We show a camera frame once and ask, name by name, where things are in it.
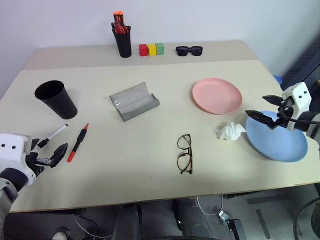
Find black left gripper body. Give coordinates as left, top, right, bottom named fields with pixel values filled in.
left=25, top=150, right=55, bottom=178

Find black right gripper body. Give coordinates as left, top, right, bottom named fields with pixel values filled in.
left=269, top=96, right=295, bottom=131

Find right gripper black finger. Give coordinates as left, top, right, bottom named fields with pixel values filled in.
left=262, top=94, right=284, bottom=107
left=245, top=109, right=277, bottom=129

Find white marker with black cap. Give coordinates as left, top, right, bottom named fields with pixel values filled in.
left=36, top=123, right=69, bottom=150

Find blue round object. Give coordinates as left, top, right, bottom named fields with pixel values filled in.
left=272, top=74, right=284, bottom=87

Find black marker with red cap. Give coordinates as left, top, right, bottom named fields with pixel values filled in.
left=66, top=122, right=90, bottom=164

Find blue plate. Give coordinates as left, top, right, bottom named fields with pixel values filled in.
left=244, top=110, right=309, bottom=164

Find crumpled white tissue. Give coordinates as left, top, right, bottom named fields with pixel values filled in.
left=212, top=121, right=247, bottom=141

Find empty black cup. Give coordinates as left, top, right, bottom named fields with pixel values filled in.
left=34, top=79, right=79, bottom=120

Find dark ribbed radiator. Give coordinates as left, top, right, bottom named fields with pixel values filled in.
left=280, top=31, right=320, bottom=91

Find pink plate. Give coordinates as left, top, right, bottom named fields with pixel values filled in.
left=191, top=77, right=244, bottom=116

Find white shoe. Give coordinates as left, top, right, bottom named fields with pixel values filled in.
left=51, top=230, right=68, bottom=240

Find tortoiseshell eyeglasses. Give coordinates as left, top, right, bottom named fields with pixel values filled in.
left=176, top=133, right=194, bottom=175

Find open grey glasses case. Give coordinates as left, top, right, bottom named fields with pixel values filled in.
left=108, top=81, right=161, bottom=123

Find black sunglasses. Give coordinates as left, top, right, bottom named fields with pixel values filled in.
left=175, top=45, right=204, bottom=57

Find black pen holder cup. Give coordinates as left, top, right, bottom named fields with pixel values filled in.
left=112, top=29, right=133, bottom=59

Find yellow wooden block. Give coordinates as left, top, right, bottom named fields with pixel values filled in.
left=146, top=43, right=158, bottom=57

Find red wooden block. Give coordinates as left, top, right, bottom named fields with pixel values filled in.
left=138, top=43, right=149, bottom=57

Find red marker pen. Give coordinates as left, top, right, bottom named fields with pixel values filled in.
left=113, top=20, right=127, bottom=35

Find orange-capped black marker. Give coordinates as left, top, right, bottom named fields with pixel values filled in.
left=112, top=10, right=125, bottom=28

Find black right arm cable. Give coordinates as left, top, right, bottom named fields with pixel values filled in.
left=277, top=105, right=320, bottom=126

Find thin white floor cable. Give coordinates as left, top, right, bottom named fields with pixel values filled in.
left=73, top=214, right=114, bottom=240

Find white cable under table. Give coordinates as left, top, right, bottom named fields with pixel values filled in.
left=195, top=194, right=225, bottom=216

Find black metal bracket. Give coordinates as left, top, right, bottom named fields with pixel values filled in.
left=218, top=210, right=243, bottom=240

